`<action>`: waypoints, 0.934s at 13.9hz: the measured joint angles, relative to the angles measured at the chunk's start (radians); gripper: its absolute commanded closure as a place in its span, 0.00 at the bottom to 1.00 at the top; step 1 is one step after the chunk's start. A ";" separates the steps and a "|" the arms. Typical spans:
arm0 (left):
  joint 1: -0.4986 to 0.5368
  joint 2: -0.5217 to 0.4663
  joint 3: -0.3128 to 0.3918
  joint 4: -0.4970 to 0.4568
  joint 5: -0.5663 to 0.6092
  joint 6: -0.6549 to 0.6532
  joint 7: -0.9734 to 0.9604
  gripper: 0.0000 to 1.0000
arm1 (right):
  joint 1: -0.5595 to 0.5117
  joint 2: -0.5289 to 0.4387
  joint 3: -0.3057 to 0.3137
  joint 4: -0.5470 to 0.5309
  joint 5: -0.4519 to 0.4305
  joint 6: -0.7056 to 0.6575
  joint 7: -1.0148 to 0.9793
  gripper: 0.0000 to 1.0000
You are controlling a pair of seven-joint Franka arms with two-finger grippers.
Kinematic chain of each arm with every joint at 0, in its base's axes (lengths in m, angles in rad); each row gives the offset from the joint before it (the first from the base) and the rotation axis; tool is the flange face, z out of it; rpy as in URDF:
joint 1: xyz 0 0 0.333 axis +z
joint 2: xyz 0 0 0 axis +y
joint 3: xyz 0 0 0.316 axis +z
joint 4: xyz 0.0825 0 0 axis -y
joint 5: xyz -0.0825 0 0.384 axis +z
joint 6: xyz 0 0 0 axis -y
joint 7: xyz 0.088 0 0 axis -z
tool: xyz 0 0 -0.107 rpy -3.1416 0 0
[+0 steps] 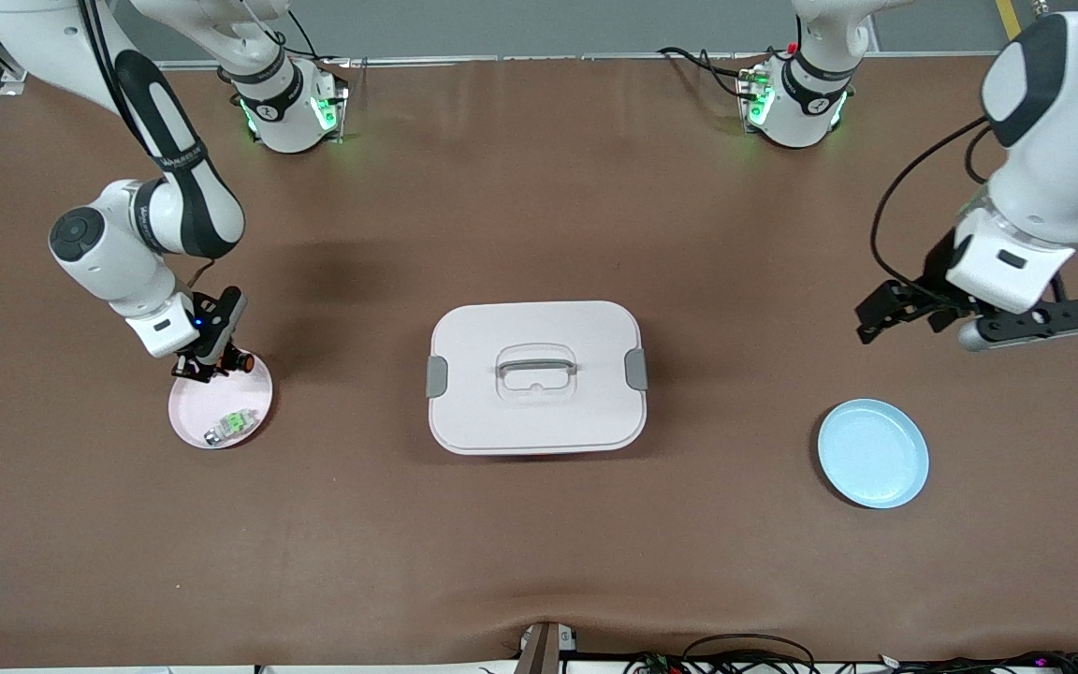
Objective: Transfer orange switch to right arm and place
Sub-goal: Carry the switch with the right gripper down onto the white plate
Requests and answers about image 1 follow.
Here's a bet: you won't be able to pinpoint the light blue round plate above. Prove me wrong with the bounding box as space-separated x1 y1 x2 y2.
817 398 930 510

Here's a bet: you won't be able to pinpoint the white lidded container grey clips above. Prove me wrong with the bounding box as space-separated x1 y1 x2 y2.
426 300 649 457

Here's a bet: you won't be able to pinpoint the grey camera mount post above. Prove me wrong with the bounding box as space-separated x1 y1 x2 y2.
516 621 579 674

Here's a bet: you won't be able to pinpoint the brown table mat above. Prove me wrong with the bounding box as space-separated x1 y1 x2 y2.
0 54 1078 670

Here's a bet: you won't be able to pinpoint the black arm base cable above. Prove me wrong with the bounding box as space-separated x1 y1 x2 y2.
263 7 320 62
657 45 765 99

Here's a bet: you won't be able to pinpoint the black cable bundle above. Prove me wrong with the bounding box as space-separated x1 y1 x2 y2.
820 649 1078 674

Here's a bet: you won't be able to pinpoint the black looped cable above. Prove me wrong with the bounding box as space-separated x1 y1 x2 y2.
682 634 818 674

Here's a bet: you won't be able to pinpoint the black right arm base cable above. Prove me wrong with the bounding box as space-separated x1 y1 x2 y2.
263 7 320 62

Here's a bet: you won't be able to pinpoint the green and silver switch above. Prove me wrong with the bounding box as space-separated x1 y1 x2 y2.
204 409 259 447

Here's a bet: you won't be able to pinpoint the pink round plate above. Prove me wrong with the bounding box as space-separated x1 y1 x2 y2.
168 351 274 450

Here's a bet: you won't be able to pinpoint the black left arm base cable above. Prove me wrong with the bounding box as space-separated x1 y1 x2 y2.
657 45 765 99

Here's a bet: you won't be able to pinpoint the silver table edge rail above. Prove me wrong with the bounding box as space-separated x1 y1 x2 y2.
155 54 1017 71

